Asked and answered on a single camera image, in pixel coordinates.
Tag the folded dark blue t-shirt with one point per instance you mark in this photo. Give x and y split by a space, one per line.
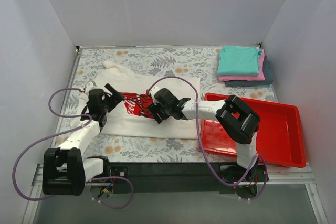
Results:
267 74

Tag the floral patterned table mat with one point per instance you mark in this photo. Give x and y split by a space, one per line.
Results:
184 62

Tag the folded teal t-shirt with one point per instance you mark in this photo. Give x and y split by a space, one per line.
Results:
239 61

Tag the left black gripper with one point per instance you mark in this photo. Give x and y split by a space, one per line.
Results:
109 97

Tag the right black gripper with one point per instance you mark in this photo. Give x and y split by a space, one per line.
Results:
156 108

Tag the aluminium frame rail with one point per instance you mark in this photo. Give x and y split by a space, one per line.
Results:
290 196

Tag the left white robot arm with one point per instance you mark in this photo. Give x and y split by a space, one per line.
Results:
65 171

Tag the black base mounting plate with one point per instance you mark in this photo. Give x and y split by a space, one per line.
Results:
179 177

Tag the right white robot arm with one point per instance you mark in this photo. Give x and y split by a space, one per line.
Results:
237 119

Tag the folded pink t-shirt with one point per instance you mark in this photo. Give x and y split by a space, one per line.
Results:
226 78

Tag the white coca-cola t-shirt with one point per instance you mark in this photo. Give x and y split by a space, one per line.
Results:
125 119

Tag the red plastic tray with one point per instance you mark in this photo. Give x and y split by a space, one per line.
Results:
279 139

